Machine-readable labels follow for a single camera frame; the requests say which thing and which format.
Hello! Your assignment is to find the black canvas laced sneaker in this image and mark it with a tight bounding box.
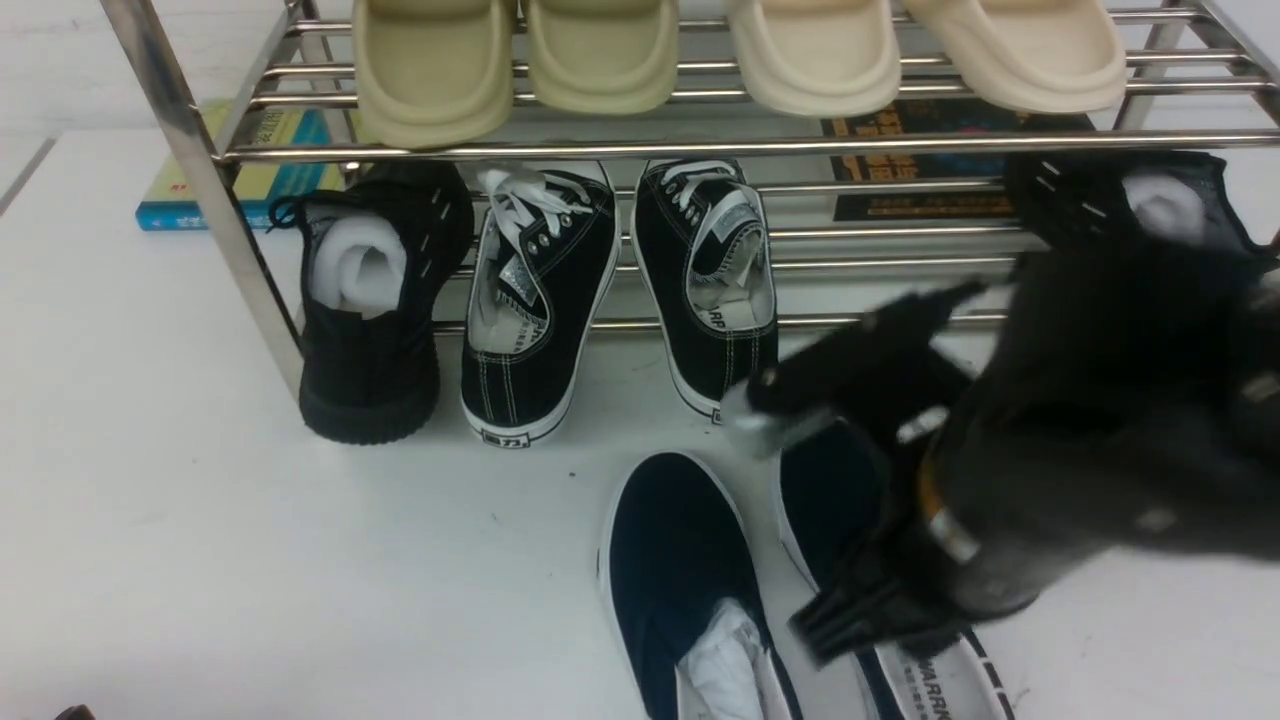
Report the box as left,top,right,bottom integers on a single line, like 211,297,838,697
461,161,622,448
631,159,780,424

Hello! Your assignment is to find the olive green slipper left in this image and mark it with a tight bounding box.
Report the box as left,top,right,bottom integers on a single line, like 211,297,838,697
351,1,518,149

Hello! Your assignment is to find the dark book orange text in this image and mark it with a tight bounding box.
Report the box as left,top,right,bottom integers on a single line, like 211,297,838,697
820,99,1094,222

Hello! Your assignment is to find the cream slipper left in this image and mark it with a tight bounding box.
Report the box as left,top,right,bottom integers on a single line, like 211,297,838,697
724,1,902,119

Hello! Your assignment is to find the stainless steel shoe rack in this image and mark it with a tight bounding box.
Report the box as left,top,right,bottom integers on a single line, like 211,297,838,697
102,1,1277,389

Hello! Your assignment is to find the black knit sneaker right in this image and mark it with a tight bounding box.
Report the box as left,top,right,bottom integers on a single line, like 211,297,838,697
1004,150,1277,273

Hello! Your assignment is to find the black knit sneaker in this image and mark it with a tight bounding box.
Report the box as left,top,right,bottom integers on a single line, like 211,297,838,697
1004,150,1277,273
269,161,475,446

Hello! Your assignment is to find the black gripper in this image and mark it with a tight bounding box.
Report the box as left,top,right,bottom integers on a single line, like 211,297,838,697
788,501,1001,667

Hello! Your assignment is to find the blue and yellow book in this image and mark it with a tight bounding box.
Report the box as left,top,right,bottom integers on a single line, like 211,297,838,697
134,109,346,232

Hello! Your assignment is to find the black canvas laced sneaker right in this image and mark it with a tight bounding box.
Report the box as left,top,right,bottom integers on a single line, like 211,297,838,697
631,159,780,424

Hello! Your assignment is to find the black canvas laced sneaker left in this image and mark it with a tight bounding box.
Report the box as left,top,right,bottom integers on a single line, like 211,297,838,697
461,161,622,448

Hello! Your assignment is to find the black knit sneaker left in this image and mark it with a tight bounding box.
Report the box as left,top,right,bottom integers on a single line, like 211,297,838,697
269,161,475,446

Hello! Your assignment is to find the cream slipper right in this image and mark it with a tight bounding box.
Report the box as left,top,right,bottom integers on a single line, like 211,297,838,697
902,1,1128,114

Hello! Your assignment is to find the navy canvas shoe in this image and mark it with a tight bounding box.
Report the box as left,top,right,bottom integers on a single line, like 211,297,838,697
596,452,803,719
773,425,1015,719

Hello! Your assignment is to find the olive green slipper right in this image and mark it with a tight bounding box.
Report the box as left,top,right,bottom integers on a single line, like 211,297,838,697
520,1,680,115

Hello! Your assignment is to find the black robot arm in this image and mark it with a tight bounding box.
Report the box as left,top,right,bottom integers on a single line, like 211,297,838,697
790,241,1277,666

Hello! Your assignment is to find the olive green slipper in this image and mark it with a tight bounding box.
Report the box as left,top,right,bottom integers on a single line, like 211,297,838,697
520,1,680,115
351,1,518,149

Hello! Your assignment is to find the cream slipper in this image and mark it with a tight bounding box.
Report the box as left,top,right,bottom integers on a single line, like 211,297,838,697
902,1,1128,114
724,1,902,119

